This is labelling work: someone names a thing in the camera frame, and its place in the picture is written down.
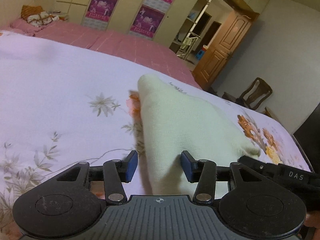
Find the lower right pink poster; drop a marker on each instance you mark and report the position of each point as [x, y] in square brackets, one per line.
[146, 22]

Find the dark wooden chair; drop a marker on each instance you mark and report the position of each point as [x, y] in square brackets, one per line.
[253, 96]

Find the brown wooden door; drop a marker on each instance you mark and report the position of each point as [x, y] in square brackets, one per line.
[219, 52]

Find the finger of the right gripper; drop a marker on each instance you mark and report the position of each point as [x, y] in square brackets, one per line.
[256, 165]

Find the person's right hand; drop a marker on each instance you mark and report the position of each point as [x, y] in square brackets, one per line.
[312, 220]

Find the pale green knit sweater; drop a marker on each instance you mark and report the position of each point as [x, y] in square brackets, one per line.
[174, 122]

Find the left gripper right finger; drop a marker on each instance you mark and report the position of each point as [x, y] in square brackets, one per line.
[202, 172]

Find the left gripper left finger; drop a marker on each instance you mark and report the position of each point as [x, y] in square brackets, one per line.
[117, 172]

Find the cream wardrobe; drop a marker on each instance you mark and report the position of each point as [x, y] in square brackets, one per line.
[125, 13]

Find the floral lilac bedspread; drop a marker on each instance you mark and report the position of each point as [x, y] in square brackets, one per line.
[62, 104]

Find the pink checked bed sheet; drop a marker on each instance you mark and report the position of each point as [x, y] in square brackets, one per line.
[132, 48]

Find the lower left pink poster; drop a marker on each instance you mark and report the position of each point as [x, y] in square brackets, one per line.
[100, 9]

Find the open shelf unit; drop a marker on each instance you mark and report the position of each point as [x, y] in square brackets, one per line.
[193, 28]

